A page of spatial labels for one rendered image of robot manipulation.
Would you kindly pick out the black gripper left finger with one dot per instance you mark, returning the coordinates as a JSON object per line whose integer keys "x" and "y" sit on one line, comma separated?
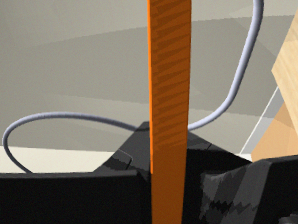
{"x": 117, "y": 192}

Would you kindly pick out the thin grey wire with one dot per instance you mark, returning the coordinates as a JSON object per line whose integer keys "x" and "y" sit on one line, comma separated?
{"x": 241, "y": 69}

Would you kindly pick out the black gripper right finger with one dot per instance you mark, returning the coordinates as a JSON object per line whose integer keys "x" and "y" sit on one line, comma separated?
{"x": 223, "y": 188}

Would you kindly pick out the white loop with orange handle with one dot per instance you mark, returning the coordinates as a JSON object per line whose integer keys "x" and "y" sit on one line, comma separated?
{"x": 170, "y": 44}

